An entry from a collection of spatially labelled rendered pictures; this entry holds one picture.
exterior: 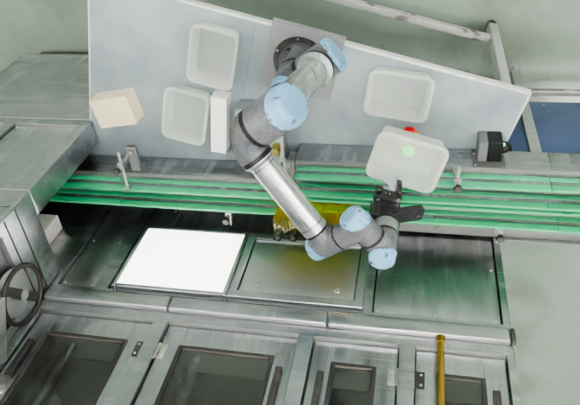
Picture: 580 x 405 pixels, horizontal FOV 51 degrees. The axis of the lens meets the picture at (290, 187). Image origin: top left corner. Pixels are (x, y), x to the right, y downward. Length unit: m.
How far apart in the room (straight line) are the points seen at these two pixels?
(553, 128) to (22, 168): 2.00
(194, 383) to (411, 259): 0.89
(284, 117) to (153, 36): 0.91
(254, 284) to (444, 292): 0.66
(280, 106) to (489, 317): 1.03
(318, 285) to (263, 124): 0.77
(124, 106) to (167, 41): 0.31
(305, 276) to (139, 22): 1.08
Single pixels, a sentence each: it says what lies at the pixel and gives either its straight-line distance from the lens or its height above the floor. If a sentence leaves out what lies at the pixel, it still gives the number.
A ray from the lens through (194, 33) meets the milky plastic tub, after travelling 2.17.
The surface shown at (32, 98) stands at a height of 0.58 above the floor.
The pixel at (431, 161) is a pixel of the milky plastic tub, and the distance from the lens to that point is 1.97.
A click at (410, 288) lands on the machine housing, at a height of 1.17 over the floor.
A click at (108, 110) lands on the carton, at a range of 2.44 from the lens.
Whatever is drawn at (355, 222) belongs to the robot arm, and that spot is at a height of 1.45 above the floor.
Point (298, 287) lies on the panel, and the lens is 2.11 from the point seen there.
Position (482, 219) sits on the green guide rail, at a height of 0.92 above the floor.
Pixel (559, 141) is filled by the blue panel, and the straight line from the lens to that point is 2.46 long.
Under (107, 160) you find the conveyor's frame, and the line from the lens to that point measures 2.62.
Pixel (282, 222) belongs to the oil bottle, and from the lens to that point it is 2.15.
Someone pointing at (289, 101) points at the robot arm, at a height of 1.37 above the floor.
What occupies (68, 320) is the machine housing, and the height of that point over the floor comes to 1.46.
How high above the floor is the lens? 2.70
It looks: 52 degrees down
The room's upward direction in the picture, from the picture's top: 162 degrees counter-clockwise
